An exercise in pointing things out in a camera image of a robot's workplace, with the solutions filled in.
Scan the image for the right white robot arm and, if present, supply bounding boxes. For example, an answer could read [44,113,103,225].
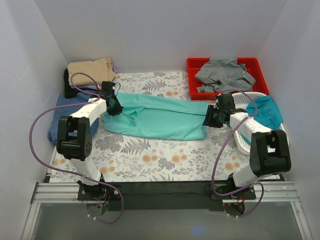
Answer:
[203,94,292,199]

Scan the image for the teal blue t shirt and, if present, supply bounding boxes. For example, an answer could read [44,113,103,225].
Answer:
[253,96,283,130]

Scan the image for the folded lavender shirt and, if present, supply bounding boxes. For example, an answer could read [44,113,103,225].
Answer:
[77,65,117,91]

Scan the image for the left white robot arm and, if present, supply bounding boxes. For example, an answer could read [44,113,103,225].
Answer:
[56,81,123,201]

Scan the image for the grey polo shirt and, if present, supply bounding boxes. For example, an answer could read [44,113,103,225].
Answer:
[195,56,256,93]

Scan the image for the folded beige shirt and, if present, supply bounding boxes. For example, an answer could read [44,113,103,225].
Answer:
[67,57,116,87]

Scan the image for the floral patterned table mat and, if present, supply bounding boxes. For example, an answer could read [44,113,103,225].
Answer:
[49,71,281,182]

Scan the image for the folded black garment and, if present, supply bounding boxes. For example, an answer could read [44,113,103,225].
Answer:
[63,68,78,99]

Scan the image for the red plastic tray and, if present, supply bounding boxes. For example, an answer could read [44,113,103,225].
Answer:
[186,57,269,101]

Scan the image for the white plastic basket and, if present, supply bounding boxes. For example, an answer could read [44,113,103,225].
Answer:
[229,92,285,155]

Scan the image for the blue checkered shirt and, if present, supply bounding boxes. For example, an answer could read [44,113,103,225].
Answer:
[47,90,95,145]

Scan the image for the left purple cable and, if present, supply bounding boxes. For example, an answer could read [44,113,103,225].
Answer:
[29,72,125,225]

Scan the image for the aluminium frame rail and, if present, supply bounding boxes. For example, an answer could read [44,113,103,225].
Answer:
[29,180,312,240]

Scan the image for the mint green t shirt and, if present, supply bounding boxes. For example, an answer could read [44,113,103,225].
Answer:
[103,93,209,141]

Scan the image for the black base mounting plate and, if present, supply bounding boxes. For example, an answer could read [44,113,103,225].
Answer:
[77,180,256,212]

